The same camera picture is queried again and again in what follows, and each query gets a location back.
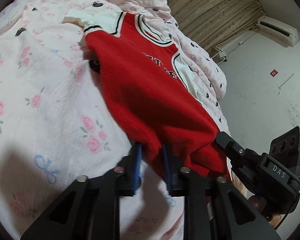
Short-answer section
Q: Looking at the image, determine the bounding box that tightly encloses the white folding drying rack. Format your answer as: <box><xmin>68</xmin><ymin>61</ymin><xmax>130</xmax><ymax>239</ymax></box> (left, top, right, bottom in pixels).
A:
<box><xmin>209</xmin><ymin>46</ymin><xmax>227</xmax><ymax>64</ymax></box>

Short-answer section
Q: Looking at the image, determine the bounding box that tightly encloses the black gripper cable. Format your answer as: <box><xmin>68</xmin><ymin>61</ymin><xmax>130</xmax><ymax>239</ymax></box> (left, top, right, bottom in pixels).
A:
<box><xmin>273</xmin><ymin>192</ymin><xmax>300</xmax><ymax>230</ymax></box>

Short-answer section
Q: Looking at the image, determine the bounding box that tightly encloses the red wall sticker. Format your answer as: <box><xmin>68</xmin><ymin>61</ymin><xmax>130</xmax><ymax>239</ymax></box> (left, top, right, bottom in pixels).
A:
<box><xmin>270</xmin><ymin>69</ymin><xmax>278</xmax><ymax>77</ymax></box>

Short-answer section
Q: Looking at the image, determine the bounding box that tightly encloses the red white basketball jersey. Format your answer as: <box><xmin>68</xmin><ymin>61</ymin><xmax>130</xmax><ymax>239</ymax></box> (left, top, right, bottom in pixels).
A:
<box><xmin>64</xmin><ymin>10</ymin><xmax>230</xmax><ymax>178</ymax></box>

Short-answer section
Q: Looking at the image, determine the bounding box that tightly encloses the person's hand holding gripper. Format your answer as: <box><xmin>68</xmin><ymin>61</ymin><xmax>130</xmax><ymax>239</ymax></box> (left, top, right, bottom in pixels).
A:
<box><xmin>231</xmin><ymin>171</ymin><xmax>282</xmax><ymax>228</ymax></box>

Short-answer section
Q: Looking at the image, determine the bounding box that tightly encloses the pink floral cat duvet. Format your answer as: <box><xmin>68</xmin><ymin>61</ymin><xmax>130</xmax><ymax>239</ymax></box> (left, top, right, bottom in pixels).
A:
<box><xmin>0</xmin><ymin>0</ymin><xmax>228</xmax><ymax>239</ymax></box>

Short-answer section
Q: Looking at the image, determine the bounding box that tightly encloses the white wall air conditioner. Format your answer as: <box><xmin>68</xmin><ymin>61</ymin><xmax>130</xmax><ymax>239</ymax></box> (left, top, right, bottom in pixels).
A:
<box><xmin>256</xmin><ymin>16</ymin><xmax>299</xmax><ymax>47</ymax></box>

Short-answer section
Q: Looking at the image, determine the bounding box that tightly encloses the beige patterned curtain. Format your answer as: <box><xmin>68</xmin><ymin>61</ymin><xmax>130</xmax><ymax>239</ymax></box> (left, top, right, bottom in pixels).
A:
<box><xmin>167</xmin><ymin>0</ymin><xmax>266</xmax><ymax>51</ymax></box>

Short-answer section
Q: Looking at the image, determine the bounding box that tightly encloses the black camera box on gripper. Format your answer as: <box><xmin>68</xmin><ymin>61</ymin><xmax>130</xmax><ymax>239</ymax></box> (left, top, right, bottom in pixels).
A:
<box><xmin>269</xmin><ymin>126</ymin><xmax>300</xmax><ymax>168</ymax></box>

